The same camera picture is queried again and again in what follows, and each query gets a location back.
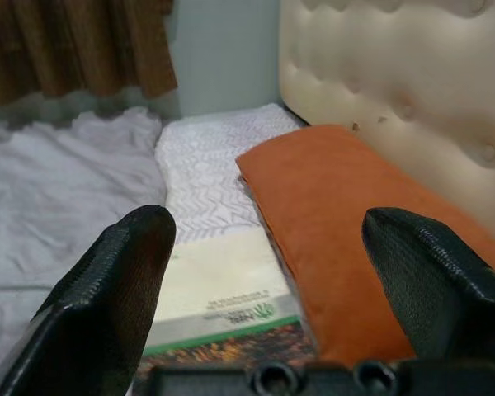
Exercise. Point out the brown pleated curtain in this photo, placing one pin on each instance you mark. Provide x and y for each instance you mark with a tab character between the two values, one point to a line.
66	41

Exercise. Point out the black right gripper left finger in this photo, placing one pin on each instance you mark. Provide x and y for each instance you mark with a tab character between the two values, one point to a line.
99	313

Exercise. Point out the white book with green logo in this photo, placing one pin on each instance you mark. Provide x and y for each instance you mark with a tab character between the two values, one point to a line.
222	280

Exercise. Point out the orange suede pillow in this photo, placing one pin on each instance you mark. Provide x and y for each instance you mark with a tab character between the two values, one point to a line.
334	206

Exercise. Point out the white crumpled duvet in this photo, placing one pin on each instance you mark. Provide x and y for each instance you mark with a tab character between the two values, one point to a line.
57	185

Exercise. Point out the white herringbone patterned mattress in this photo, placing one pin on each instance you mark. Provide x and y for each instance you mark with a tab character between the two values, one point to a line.
206	185

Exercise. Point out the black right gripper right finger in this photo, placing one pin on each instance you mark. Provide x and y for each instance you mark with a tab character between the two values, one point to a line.
445	297

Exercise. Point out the beige padded headboard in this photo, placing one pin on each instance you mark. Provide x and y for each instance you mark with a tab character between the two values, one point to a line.
396	62

